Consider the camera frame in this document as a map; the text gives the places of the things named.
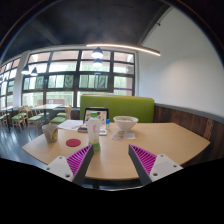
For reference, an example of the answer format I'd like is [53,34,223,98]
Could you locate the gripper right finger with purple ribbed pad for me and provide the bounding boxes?
[128,145,182,185]

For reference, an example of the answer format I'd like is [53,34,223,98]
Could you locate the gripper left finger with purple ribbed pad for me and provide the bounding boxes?
[45,145,94,186]

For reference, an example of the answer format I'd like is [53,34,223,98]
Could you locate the red round coaster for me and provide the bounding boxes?
[66,139,81,147]

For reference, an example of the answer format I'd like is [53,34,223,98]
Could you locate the printed leaflet on table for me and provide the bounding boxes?
[111,129,137,142]

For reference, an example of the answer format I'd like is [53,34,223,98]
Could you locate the white papers on table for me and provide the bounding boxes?
[58,120,83,130]

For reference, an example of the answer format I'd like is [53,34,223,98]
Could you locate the paper cup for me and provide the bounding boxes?
[42,124,58,143]

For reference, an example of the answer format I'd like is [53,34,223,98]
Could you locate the white bottle, green cap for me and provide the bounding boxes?
[87,112,100,153]

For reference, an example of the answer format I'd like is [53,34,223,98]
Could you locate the white bowl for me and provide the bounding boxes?
[113,116,138,132]

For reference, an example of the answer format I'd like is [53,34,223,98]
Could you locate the wooden chair, green seat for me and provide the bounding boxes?
[12,107,26,130]
[25,106,42,132]
[50,107,71,124]

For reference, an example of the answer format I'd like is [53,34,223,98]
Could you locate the small blue-capped bottle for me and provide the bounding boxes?
[106,118,110,130]

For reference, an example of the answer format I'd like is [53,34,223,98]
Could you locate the green upholstered bench backrest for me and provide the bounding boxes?
[80,94,154,123]

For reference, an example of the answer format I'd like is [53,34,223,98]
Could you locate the laptop computer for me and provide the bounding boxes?
[78,107,109,136]

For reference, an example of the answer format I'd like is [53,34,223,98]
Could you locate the background wooden dining table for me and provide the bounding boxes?
[33,104,62,124]

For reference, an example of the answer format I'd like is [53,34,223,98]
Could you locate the large grid window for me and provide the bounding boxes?
[22,49,135,107]

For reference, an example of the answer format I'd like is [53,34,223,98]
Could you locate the black pendant lamp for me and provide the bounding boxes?
[91,47,103,59]
[21,64,30,75]
[31,67,38,76]
[93,58,102,67]

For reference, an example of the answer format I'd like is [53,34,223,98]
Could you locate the long linear ceiling light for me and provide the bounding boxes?
[86,43,161,56]

